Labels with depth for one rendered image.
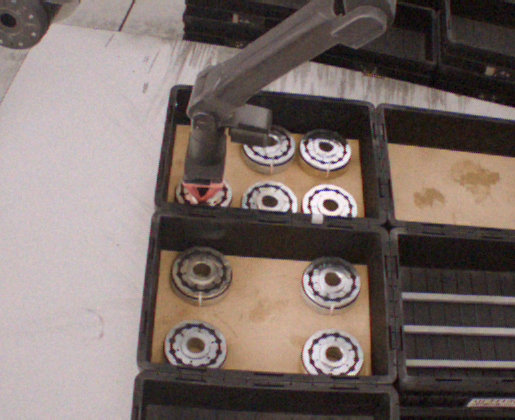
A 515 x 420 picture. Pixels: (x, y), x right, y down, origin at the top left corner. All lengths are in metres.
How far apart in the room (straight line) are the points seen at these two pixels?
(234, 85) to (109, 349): 0.57
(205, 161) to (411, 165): 0.48
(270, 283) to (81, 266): 0.39
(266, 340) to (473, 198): 0.54
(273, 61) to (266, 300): 0.47
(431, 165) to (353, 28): 0.75
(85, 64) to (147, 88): 0.18
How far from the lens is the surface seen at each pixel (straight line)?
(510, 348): 1.40
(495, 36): 2.57
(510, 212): 1.57
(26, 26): 1.34
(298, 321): 1.31
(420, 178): 1.55
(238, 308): 1.31
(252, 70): 1.04
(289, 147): 1.49
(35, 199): 1.62
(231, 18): 2.32
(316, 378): 1.15
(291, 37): 0.96
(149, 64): 1.87
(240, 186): 1.46
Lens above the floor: 1.97
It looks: 53 degrees down
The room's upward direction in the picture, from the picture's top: 9 degrees clockwise
